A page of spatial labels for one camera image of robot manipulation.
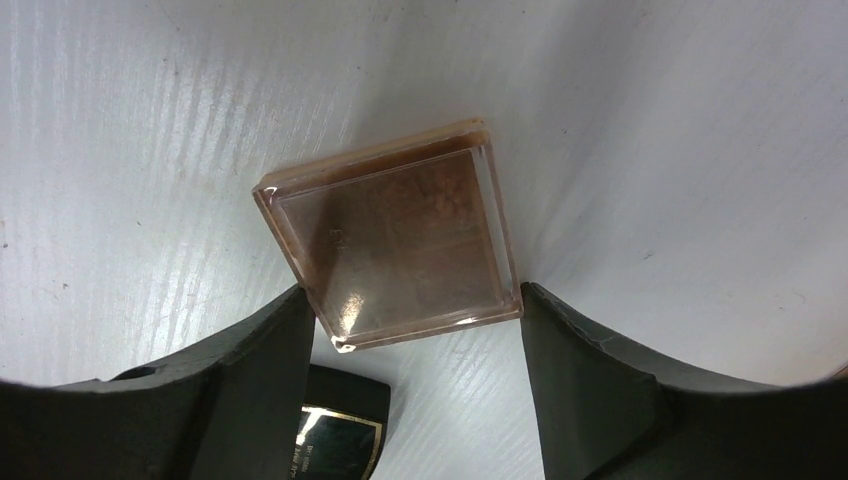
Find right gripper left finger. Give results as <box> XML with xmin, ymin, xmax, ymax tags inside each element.
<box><xmin>1</xmin><ymin>287</ymin><xmax>314</xmax><ymax>479</ymax></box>

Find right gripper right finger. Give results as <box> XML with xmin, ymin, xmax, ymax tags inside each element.
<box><xmin>521</xmin><ymin>283</ymin><xmax>847</xmax><ymax>479</ymax></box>

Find brown square blush compact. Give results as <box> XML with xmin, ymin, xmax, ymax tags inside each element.
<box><xmin>252</xmin><ymin>118</ymin><xmax>524</xmax><ymax>353</ymax></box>

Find black square compact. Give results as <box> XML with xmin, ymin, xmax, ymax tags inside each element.
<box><xmin>287</xmin><ymin>364</ymin><xmax>391</xmax><ymax>480</ymax></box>

